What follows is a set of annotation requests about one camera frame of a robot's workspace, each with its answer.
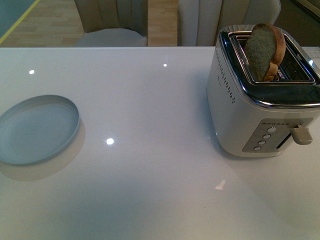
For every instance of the white round plate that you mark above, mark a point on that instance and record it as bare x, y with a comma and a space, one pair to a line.
37, 129

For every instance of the slice of brown bread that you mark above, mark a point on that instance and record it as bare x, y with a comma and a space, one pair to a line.
265, 50

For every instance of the beige chair right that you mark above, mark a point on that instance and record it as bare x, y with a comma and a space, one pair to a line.
200, 21

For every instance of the beige chair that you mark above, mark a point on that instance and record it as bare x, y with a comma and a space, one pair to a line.
200, 21
113, 23

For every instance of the white chrome two-slot toaster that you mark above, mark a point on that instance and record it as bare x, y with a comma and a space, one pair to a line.
261, 119

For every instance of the beige chair left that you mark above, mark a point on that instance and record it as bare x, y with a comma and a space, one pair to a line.
113, 23

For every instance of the black white info card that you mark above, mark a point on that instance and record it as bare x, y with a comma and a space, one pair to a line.
312, 51

